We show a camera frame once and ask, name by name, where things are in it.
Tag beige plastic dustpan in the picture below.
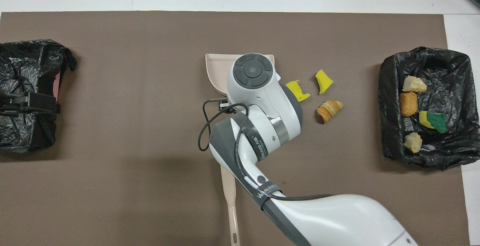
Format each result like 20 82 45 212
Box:
205 53 275 93

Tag yellow sponge piece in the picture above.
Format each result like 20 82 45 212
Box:
285 79 311 102
315 69 334 95

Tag beige brush black bristles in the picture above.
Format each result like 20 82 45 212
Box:
220 165 240 246

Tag croissant piece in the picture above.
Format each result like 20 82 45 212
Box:
404 132 423 154
316 100 344 124
402 75 428 93

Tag brown bread roll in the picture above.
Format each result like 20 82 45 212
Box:
399 91 418 117

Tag yellow sponge green backed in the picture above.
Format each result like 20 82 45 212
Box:
418 110 449 134

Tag black bag bin pink patch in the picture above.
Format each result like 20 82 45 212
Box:
0 39 77 153

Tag black bag lined bin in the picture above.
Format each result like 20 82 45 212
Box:
378 46 480 171

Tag brown table mat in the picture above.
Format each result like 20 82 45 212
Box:
0 12 471 246

